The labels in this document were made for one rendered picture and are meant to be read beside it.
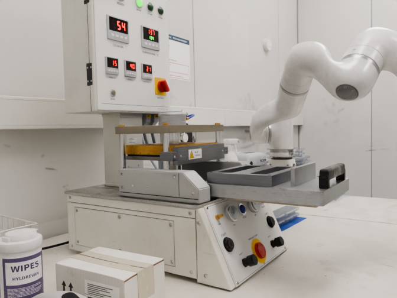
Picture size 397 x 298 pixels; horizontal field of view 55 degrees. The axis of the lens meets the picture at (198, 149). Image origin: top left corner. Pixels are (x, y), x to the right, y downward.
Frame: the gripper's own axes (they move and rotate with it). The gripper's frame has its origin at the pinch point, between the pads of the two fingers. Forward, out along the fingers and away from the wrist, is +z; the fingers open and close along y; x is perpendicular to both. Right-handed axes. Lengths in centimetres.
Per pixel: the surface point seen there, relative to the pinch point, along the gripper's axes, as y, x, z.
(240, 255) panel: -14, 53, 3
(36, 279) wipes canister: 12, 88, 3
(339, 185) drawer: -33, 41, -13
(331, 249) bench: -24.4, 20.8, 8.4
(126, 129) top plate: 16, 59, -27
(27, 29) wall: 58, 62, -60
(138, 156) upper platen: 15, 56, -19
